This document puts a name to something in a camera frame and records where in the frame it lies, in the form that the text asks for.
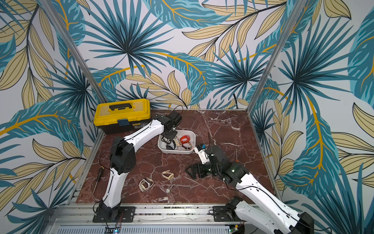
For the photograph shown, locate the pink white watch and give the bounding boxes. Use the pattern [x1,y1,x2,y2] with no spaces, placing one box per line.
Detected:
[176,144,193,151]

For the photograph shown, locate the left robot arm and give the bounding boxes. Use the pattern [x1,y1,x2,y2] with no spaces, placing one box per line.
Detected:
[97,111,182,222]

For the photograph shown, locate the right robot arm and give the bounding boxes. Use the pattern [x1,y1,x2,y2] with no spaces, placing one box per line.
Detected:
[185,144,315,234]

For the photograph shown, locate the white plastic storage box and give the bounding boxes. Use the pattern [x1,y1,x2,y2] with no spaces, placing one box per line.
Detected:
[158,130,196,155]

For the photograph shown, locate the orange screwdriver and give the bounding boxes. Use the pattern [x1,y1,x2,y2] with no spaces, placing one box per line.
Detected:
[235,148,239,162]

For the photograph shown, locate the yellow and black toolbox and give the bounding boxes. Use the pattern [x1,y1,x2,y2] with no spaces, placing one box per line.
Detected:
[94,98,151,135]

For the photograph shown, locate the black yellow screwdriver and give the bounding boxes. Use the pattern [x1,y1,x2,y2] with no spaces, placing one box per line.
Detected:
[92,166,105,194]

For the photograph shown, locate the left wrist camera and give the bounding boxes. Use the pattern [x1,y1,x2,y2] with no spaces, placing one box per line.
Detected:
[167,111,182,127]

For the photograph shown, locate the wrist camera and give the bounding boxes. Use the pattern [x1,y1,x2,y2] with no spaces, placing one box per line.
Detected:
[167,111,182,127]
[194,143,210,164]

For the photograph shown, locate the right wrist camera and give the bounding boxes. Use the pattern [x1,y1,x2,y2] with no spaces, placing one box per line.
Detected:
[194,143,210,164]

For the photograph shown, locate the small silver chain watch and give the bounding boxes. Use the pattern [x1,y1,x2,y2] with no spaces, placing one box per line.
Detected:
[166,185,173,194]

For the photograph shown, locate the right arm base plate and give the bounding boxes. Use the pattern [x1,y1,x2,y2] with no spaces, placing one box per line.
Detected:
[212,206,241,222]

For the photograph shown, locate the aluminium front rail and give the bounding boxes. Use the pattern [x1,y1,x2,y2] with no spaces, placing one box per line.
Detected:
[45,204,265,234]

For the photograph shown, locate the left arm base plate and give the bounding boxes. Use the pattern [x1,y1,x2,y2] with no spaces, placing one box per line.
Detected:
[93,205,136,223]

